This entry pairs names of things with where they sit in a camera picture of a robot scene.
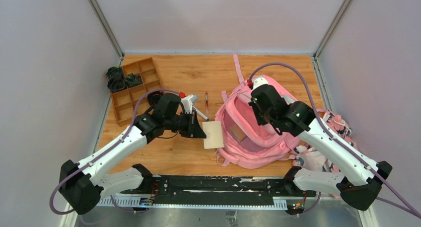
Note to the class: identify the beige wallet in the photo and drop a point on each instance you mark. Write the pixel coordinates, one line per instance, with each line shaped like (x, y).
(214, 135)

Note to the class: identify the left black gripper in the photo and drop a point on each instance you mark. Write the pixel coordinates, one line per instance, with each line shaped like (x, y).
(192, 125)

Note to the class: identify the pink brown wallet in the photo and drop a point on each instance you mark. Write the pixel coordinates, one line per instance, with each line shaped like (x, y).
(236, 132)

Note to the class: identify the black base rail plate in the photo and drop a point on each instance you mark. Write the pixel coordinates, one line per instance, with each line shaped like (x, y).
(218, 190)

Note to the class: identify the pink student backpack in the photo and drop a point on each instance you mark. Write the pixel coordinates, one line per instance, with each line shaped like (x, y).
(262, 145)

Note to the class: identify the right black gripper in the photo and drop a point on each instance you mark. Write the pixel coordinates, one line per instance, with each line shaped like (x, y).
(259, 120)

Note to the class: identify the white blue marker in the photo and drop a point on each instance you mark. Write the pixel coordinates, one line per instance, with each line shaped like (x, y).
(200, 113)

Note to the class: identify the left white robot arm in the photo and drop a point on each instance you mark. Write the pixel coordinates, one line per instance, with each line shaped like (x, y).
(108, 163)

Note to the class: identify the pink patterned cloth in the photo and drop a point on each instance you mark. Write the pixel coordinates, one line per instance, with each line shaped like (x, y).
(308, 157)

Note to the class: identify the red clear pen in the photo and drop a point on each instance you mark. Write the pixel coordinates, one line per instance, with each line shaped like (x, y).
(207, 102)

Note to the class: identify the wooden divided organizer tray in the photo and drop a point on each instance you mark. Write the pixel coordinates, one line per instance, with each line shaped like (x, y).
(125, 101)

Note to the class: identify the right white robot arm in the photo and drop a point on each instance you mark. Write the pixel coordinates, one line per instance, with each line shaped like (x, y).
(360, 178)

